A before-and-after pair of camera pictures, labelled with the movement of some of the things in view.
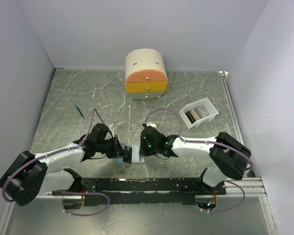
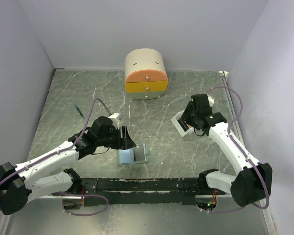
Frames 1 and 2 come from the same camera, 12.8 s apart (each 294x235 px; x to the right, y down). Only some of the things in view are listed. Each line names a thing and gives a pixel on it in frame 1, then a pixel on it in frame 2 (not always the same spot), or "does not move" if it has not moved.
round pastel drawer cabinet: [146, 77] does not move
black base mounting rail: [101, 192] does not move
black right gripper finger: [142, 152] to [183, 123]
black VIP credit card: [127, 154] to [139, 152]
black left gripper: [117, 151] to [128, 143]
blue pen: [80, 110] does not move
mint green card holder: [136, 157] does not move
